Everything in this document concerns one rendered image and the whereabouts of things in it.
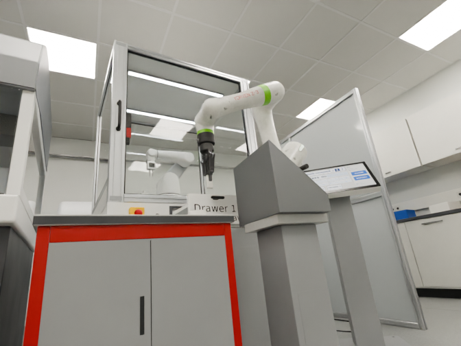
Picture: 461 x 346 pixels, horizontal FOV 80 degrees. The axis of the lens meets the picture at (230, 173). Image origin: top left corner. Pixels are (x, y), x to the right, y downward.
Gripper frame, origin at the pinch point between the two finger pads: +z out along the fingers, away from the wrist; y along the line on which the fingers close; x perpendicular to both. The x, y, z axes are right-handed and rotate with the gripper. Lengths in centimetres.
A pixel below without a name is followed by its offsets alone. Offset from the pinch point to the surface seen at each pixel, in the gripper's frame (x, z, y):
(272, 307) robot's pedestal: 18, 60, 14
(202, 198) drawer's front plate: -3.7, 8.6, -1.5
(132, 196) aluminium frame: -31.7, 1.2, -29.3
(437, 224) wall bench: 296, 22, -27
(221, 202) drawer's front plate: 6.6, 10.1, -1.4
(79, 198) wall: -43, -81, -357
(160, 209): -16.2, 8.1, -29.5
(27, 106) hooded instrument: -79, -30, -7
